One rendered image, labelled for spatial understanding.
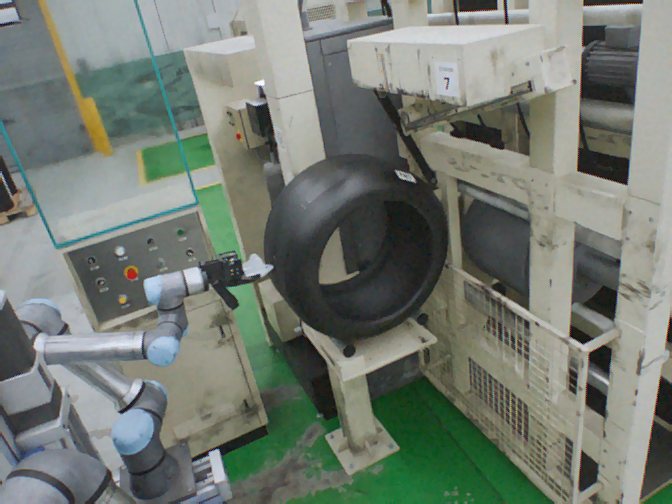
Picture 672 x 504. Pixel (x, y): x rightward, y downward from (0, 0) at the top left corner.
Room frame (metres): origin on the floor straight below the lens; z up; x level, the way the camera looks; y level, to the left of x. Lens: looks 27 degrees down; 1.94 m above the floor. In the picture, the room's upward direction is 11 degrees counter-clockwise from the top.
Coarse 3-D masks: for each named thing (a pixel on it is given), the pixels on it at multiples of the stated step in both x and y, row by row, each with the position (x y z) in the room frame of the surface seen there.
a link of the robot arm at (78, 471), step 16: (32, 464) 0.61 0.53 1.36; (48, 464) 0.61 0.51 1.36; (64, 464) 0.62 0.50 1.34; (80, 464) 0.64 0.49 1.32; (96, 464) 0.66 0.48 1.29; (64, 480) 0.60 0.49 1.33; (80, 480) 0.62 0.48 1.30; (96, 480) 0.64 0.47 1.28; (112, 480) 0.68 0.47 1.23; (80, 496) 0.61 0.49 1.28; (96, 496) 0.62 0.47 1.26; (112, 496) 0.64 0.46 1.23; (128, 496) 0.66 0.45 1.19
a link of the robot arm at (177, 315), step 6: (180, 306) 1.26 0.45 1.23; (162, 312) 1.24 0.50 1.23; (168, 312) 1.24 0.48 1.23; (174, 312) 1.24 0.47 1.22; (180, 312) 1.25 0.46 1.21; (162, 318) 1.22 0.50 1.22; (168, 318) 1.22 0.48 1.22; (174, 318) 1.22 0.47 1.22; (180, 318) 1.24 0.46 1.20; (186, 318) 1.27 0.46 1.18; (180, 324) 1.21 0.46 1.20; (186, 324) 1.27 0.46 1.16; (186, 330) 1.26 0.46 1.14
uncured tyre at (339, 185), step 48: (288, 192) 1.50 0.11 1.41; (336, 192) 1.36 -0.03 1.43; (384, 192) 1.39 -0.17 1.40; (432, 192) 1.48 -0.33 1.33; (288, 240) 1.34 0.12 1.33; (384, 240) 1.71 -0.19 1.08; (432, 240) 1.45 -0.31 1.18; (288, 288) 1.31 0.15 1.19; (336, 288) 1.61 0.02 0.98; (384, 288) 1.62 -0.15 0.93; (432, 288) 1.43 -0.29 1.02; (336, 336) 1.34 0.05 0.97
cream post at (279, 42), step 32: (256, 0) 1.71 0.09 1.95; (288, 0) 1.74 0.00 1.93; (256, 32) 1.77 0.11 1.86; (288, 32) 1.73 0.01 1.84; (288, 64) 1.72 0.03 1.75; (288, 96) 1.72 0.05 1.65; (288, 128) 1.71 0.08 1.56; (320, 128) 1.75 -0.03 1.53; (288, 160) 1.73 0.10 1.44; (352, 384) 1.72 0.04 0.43; (352, 416) 1.71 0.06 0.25; (352, 448) 1.72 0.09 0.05
